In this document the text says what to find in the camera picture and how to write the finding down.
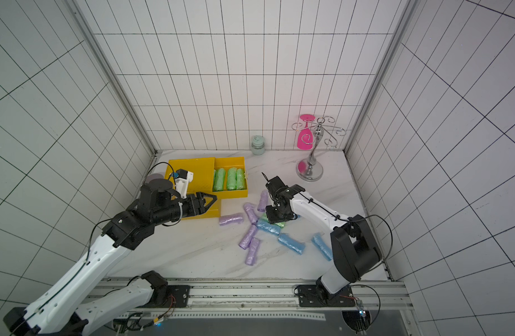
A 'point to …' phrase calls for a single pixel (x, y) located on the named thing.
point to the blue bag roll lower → (292, 243)
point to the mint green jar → (257, 145)
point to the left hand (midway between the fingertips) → (208, 204)
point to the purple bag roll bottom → (251, 257)
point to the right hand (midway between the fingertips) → (273, 214)
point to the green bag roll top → (241, 178)
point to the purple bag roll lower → (247, 239)
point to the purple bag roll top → (264, 201)
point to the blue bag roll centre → (266, 225)
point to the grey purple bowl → (150, 177)
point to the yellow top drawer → (237, 162)
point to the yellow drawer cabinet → (203, 181)
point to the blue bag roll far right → (322, 248)
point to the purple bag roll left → (231, 219)
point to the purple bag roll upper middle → (251, 213)
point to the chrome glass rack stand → (311, 170)
